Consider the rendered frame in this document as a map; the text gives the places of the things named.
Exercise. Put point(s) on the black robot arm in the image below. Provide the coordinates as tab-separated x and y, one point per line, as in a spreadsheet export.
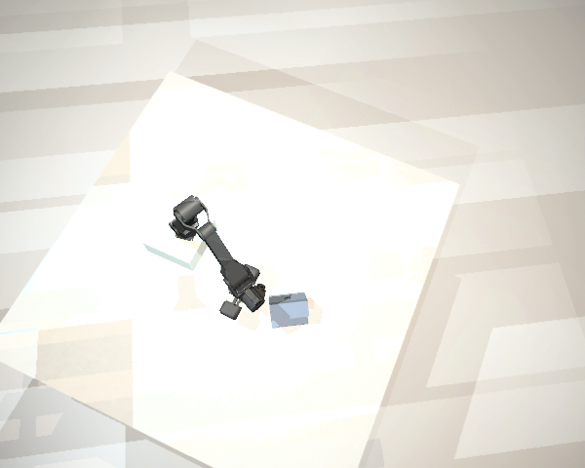
234	273

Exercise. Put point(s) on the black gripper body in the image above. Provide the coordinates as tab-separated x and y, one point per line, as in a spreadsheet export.
232	310

